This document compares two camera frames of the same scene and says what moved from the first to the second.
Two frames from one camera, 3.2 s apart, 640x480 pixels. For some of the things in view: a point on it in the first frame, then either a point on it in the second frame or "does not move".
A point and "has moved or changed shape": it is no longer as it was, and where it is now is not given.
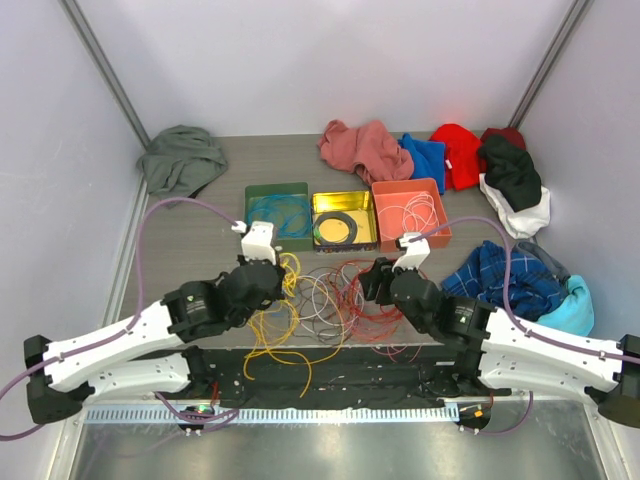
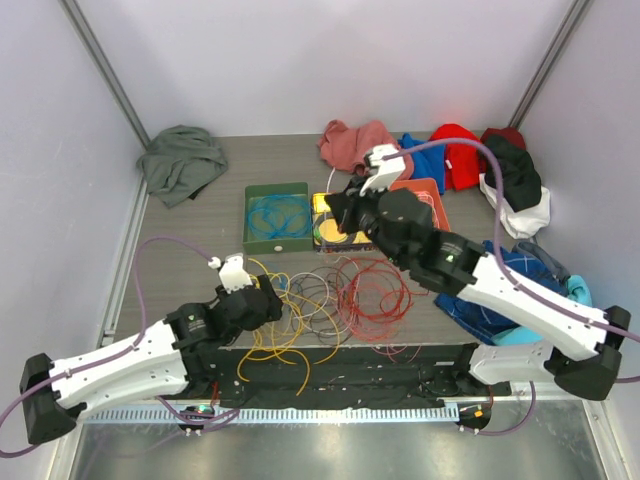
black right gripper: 382,273 to 343,204
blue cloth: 428,157 does not move
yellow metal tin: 343,222 does not move
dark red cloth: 513,135 does not move
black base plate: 320,377 does not move
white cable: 420,213 has moved or changed shape
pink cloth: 369,149 does not move
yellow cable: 305,328 has moved or changed shape
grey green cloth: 179,161 does not move
